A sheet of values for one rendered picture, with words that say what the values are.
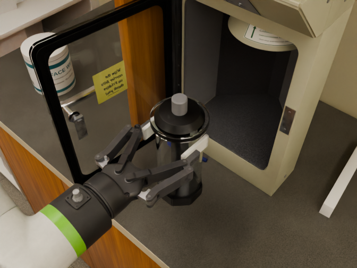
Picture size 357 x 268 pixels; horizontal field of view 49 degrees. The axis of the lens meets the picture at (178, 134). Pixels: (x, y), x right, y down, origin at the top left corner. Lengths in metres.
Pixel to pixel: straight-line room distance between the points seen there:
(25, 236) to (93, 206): 0.10
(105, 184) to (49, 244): 0.12
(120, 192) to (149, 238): 0.31
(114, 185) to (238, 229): 0.40
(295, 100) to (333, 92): 0.52
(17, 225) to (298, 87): 0.52
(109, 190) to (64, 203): 0.07
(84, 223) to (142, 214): 0.37
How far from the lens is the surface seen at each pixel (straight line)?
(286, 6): 0.55
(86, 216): 0.60
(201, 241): 0.92
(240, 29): 0.79
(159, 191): 0.64
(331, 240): 0.98
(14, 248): 0.58
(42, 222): 0.60
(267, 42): 0.77
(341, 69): 1.23
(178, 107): 0.67
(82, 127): 0.81
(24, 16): 1.74
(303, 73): 0.73
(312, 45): 0.70
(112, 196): 0.62
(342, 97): 1.28
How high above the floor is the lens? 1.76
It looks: 48 degrees down
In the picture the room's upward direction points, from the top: straight up
